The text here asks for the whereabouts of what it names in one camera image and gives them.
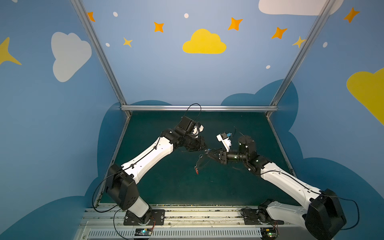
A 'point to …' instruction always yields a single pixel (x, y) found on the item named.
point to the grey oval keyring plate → (201, 157)
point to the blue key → (209, 149)
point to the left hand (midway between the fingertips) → (209, 147)
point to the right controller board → (268, 233)
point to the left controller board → (143, 232)
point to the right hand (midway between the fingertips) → (210, 153)
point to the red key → (197, 170)
